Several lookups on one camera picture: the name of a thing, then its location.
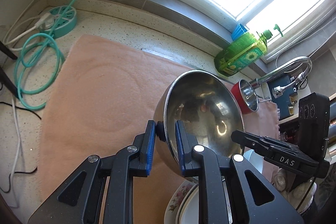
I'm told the black cable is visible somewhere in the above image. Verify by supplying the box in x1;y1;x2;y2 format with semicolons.
0;102;42;193

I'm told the teal round power strip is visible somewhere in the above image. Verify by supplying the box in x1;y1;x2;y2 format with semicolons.
39;5;77;38

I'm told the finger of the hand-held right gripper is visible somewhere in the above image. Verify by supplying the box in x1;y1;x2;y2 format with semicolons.
231;130;267;160

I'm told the pink towel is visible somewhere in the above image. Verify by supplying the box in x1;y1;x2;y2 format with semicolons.
38;34;279;224

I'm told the chrome faucet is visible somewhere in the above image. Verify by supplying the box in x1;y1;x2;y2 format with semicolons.
248;56;313;104

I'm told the small red steel bowl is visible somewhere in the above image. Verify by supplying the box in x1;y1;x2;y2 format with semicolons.
231;79;260;114

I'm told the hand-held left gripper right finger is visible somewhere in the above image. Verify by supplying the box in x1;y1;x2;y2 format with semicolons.
175;120;305;224

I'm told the blue knife holder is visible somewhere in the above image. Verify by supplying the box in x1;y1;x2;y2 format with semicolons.
268;74;305;117

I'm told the white plate with purple flowers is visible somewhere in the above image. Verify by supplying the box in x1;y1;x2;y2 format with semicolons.
164;179;208;224

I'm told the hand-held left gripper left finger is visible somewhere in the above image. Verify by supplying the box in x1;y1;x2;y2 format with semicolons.
28;120;156;224

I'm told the large steel bowl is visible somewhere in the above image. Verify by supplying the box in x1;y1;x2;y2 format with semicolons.
152;70;244;182

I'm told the green dish soap bottle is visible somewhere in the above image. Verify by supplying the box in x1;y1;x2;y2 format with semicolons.
214;24;285;76

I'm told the thin white cable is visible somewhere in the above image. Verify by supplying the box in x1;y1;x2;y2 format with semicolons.
9;98;23;209

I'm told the white ceramic bowl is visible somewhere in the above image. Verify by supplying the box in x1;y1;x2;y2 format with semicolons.
243;149;264;174

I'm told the person's right hand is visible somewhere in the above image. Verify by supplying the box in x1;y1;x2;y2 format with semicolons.
273;169;318;214

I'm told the blue cup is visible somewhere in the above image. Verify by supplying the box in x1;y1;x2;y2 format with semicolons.
231;24;248;41

